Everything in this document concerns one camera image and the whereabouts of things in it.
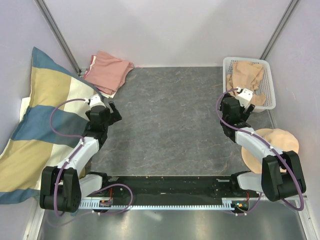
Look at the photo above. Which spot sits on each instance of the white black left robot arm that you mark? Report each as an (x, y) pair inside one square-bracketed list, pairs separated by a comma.
[(62, 189)]

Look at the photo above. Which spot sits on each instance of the folded pink t shirt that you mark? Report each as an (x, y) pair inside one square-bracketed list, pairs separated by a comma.
[(109, 72)]

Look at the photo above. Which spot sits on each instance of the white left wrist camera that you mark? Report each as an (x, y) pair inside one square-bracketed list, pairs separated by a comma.
[(94, 101)]

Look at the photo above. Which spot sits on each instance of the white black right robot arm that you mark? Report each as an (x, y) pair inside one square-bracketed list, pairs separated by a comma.
[(281, 174)]

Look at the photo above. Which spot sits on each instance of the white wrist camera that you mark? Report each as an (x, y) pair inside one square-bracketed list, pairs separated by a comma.
[(94, 101), (244, 97)]

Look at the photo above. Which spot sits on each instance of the aluminium frame post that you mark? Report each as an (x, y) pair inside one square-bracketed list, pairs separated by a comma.
[(46, 13), (279, 28)]

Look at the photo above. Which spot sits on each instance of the right aluminium frame post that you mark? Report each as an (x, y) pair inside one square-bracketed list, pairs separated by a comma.
[(279, 28)]

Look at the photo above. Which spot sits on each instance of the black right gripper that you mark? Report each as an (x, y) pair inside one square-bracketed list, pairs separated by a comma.
[(244, 116)]

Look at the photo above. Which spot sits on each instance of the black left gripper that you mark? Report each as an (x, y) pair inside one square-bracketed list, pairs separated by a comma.
[(114, 116)]

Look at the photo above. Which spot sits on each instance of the grey slotted cable duct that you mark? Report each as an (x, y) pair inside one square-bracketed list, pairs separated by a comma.
[(99, 204)]

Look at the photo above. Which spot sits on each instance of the left aluminium frame post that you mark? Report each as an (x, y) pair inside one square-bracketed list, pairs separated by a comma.
[(46, 13)]

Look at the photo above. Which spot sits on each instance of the white plastic basket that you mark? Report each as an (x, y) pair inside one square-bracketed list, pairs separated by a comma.
[(265, 86)]

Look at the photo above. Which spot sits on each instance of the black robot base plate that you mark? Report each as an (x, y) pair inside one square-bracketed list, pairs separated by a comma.
[(143, 190)]

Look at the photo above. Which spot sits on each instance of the beige t shirt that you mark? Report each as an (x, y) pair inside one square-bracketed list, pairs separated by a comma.
[(246, 75)]

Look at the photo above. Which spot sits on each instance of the blue yellow striped pillow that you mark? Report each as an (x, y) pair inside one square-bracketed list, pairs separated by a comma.
[(47, 131)]

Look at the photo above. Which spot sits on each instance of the beige bucket hat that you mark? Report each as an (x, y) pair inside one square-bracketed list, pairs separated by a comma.
[(278, 138)]

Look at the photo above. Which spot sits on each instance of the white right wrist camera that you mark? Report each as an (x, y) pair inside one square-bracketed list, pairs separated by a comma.
[(244, 97)]

